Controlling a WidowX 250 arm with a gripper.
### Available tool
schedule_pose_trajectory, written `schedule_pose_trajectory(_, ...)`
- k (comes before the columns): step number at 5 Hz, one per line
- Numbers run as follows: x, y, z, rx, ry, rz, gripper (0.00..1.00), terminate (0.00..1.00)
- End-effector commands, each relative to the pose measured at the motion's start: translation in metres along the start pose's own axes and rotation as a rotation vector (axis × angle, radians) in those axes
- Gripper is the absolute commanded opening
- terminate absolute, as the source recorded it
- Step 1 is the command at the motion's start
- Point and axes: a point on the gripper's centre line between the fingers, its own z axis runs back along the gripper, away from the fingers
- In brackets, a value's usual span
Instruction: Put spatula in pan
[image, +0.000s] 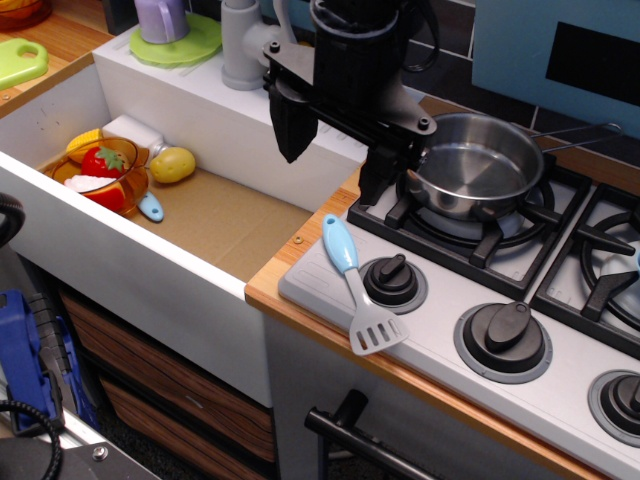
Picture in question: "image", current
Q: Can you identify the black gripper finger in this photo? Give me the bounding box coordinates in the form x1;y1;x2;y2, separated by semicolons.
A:
268;82;318;163
358;144;413;206

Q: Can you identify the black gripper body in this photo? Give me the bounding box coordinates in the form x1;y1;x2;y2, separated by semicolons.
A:
264;30;436;155

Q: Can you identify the blue handled grey spatula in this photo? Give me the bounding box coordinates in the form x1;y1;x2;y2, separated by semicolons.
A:
322;214;409;356

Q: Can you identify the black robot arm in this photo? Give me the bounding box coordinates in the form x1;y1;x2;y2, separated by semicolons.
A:
264;1;437;206

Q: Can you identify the stainless steel pan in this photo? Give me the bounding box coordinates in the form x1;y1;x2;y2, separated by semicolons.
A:
401;113;623;223

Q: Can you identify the grey toy faucet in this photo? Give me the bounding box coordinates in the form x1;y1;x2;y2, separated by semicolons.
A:
221;0;296;91

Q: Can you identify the black left stove knob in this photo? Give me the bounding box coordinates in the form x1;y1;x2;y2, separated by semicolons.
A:
359;254;428;315

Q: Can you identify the black stove knob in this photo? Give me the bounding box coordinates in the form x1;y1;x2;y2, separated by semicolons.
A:
453;301;553;384
359;254;428;315
588;370;639;448

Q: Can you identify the green plastic plate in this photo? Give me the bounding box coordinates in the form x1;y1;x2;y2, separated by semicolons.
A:
129;13;222;66

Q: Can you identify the yellow toy potato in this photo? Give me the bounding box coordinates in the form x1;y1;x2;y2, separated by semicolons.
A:
149;147;196;184

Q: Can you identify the black left burner grate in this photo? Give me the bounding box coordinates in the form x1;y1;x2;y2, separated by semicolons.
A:
347;154;592;300

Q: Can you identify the black burner grate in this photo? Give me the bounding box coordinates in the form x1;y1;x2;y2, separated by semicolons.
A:
347;154;592;300
532;184;639;359

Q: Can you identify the white toy sink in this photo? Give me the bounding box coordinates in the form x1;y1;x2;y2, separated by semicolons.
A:
1;33;365;406

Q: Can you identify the purple plastic cup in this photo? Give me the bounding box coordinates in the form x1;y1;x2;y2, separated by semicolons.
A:
134;0;190;45

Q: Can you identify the white salt shaker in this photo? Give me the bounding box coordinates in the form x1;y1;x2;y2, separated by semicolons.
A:
101;115;171;158

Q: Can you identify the grey stove top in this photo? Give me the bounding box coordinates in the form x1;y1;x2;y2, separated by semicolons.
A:
277;164;640;480

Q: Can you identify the orange transparent bowl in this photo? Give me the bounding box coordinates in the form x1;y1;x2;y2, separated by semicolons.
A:
44;137;149;215

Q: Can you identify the red toy strawberry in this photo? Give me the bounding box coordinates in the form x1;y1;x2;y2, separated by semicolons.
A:
81;146;130;179

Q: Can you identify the yellow toy corn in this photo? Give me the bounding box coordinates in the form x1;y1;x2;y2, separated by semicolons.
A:
66;128;103;164

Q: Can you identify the black middle stove knob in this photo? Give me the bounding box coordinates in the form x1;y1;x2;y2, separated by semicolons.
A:
453;301;553;384

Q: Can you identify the light blue microwave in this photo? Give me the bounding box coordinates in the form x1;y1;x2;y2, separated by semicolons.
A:
472;1;639;117

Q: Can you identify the black right burner grate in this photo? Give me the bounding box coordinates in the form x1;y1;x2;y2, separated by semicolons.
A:
532;184;639;359

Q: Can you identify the green cutting board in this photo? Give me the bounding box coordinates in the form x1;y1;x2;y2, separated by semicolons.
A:
1;38;49;90

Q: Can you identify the upper wooden drawer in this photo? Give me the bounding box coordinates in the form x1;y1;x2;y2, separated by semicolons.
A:
60;287;276;466

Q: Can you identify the wooden drawer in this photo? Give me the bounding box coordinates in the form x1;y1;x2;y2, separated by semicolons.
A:
101;379;274;479
60;287;276;466

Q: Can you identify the orange bowl top left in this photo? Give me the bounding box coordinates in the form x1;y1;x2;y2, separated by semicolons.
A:
1;0;52;32

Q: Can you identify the black right stove knob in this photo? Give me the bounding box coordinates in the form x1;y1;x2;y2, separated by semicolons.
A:
588;370;639;448

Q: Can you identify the lower wooden drawer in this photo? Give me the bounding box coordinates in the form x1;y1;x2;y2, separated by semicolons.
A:
101;379;274;479

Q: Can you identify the blue clamp tool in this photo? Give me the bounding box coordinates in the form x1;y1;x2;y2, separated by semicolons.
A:
1;290;99;429

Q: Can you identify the blue utensil handle in sink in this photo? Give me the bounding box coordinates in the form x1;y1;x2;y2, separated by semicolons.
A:
137;191;164;223

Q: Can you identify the black oven door handle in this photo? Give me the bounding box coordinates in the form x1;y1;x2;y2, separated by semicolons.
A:
304;389;435;479

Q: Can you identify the black coiled cable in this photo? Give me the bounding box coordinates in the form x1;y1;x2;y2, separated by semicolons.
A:
0;399;63;480

